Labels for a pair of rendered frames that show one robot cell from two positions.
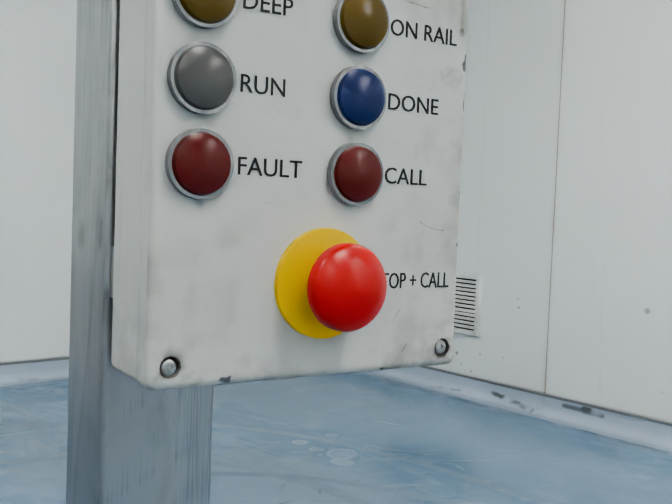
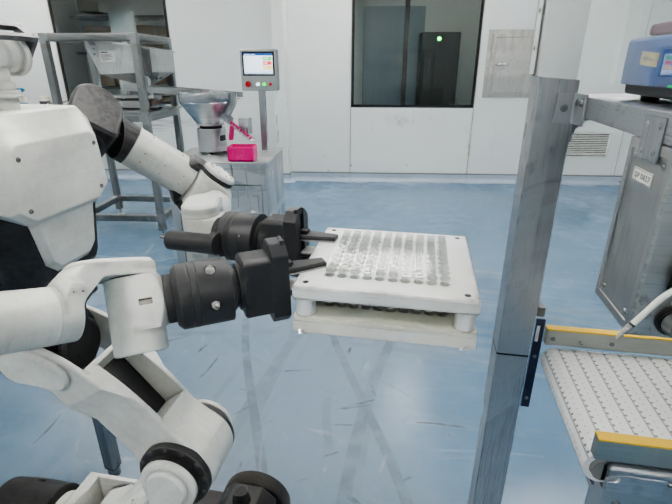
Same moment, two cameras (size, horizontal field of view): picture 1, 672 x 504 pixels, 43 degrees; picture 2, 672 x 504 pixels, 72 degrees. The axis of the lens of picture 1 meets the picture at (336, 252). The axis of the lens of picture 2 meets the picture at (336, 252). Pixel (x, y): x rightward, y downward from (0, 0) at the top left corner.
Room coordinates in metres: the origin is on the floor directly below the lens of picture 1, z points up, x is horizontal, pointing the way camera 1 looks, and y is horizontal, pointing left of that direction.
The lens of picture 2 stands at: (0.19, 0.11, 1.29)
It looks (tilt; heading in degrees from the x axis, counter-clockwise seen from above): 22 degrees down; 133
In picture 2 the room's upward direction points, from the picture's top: straight up
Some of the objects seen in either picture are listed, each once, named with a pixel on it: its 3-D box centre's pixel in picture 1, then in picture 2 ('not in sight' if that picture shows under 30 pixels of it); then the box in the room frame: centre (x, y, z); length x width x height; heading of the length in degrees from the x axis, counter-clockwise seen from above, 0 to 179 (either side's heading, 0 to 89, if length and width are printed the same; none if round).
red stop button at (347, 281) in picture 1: (331, 284); not in sight; (0.39, 0.00, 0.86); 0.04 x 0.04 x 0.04; 33
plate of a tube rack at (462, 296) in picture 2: not in sight; (389, 263); (-0.19, 0.64, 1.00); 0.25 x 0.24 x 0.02; 33
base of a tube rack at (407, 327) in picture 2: not in sight; (388, 291); (-0.19, 0.64, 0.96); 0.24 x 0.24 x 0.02; 33
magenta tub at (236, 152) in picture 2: not in sight; (242, 152); (-2.13, 1.75, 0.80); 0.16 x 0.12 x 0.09; 40
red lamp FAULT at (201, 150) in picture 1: (201, 163); not in sight; (0.36, 0.06, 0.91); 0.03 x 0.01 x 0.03; 123
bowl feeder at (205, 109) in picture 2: not in sight; (220, 122); (-2.44, 1.82, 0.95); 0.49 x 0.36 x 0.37; 40
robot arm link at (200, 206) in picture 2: not in sight; (204, 221); (-0.56, 0.55, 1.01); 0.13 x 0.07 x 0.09; 141
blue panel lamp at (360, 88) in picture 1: (361, 97); not in sight; (0.40, -0.01, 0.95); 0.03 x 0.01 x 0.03; 123
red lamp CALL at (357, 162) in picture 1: (357, 174); not in sight; (0.40, -0.01, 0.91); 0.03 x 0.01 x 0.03; 123
